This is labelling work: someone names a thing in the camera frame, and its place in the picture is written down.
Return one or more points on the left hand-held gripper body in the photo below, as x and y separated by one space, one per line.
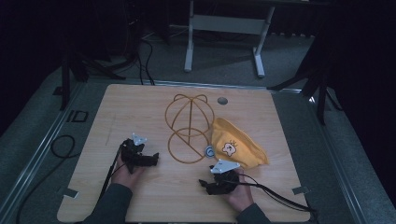
133 155

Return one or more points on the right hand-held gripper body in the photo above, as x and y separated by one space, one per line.
224 177

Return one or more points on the person's right hand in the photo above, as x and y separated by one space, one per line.
241 194

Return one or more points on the person's left hand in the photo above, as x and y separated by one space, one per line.
124 177

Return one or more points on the round blue white tag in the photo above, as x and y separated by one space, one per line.
209 151

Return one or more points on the yellow hat with cartoon print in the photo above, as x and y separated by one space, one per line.
243 146

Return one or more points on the grey tape piece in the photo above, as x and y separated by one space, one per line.
70 193
300 190

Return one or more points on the grey round table grommet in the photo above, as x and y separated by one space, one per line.
222 100

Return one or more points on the black tripod stand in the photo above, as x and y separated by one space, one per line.
314 81
77 65

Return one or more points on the white metal desk frame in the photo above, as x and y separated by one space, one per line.
229 25

